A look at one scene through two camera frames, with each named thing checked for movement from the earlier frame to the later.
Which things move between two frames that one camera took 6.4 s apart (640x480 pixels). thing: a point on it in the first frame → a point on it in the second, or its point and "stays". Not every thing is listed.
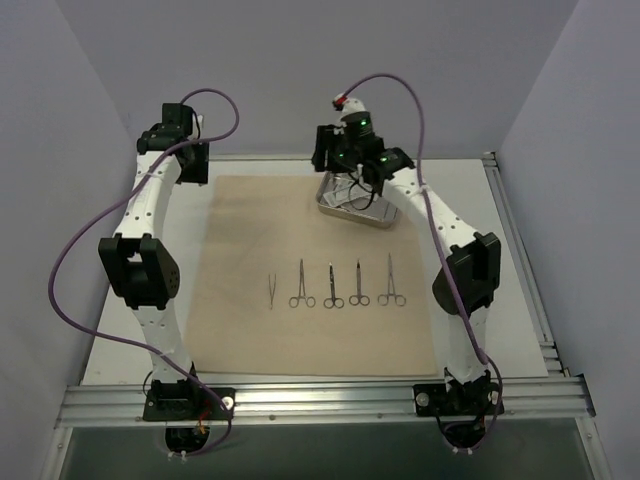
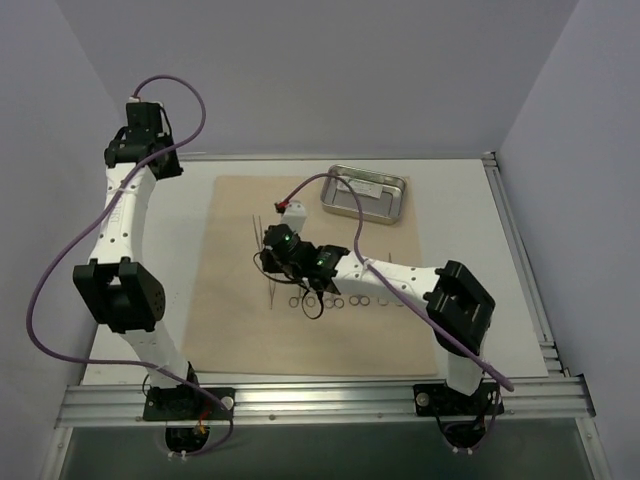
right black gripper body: x=324 y=148 → x=270 y=257
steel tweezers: x=272 y=289 stays
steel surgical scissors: x=354 y=300 stays
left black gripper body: x=195 y=163 → x=142 y=116
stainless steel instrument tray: x=349 y=195 stays
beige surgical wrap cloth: x=286 y=288 stays
